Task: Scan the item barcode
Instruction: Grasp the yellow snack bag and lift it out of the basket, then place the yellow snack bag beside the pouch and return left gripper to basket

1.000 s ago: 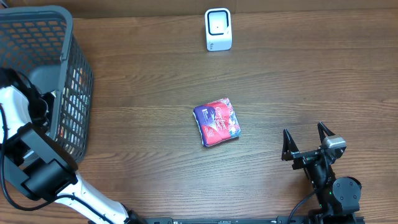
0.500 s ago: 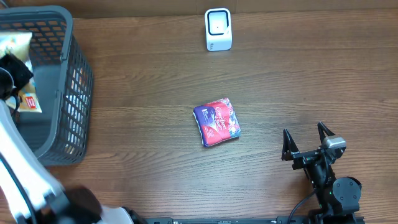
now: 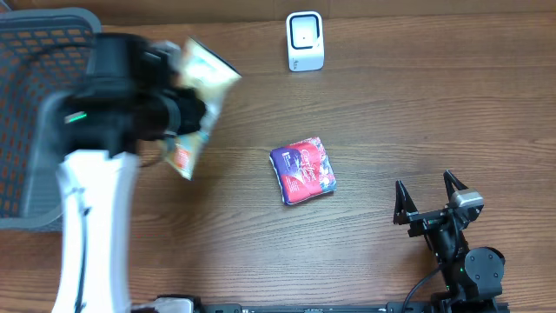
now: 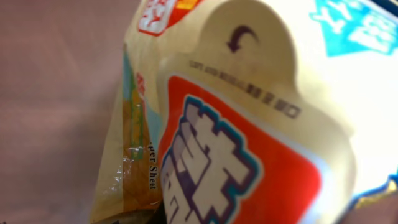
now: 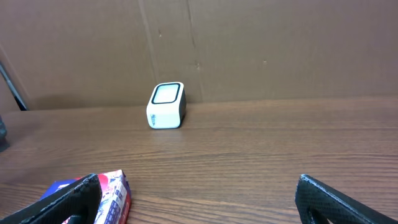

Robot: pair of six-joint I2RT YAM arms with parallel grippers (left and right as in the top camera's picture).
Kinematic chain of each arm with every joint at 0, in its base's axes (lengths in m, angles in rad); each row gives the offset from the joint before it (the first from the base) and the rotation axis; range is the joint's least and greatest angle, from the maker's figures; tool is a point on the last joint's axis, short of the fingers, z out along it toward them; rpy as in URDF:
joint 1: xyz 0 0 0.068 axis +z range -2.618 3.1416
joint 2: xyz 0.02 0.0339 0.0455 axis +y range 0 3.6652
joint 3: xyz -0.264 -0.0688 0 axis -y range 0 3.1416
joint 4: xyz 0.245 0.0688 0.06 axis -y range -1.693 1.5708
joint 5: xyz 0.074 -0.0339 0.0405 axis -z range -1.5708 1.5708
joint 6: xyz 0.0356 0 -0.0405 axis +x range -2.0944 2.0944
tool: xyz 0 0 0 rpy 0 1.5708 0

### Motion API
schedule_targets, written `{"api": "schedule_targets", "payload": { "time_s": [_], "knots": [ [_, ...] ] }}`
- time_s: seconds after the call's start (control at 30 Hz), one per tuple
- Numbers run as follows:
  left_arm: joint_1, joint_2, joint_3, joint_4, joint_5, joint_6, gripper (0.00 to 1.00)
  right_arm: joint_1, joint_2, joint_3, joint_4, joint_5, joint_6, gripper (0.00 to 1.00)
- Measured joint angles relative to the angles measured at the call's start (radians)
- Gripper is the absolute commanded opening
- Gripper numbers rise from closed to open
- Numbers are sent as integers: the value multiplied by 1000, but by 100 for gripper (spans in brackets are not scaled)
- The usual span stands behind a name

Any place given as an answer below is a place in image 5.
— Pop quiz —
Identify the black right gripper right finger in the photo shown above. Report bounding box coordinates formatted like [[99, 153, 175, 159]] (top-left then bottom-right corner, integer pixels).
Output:
[[295, 174, 397, 224]]

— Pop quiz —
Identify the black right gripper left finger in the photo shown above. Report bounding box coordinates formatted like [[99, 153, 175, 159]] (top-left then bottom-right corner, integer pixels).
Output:
[[1, 174, 102, 224]]

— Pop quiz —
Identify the red purple pad packet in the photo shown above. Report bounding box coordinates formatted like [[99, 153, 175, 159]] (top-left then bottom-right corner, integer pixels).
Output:
[[41, 170, 131, 224]]

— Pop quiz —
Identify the grey plastic shopping basket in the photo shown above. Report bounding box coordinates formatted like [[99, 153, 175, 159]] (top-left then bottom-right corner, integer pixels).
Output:
[[0, 118, 9, 152]]

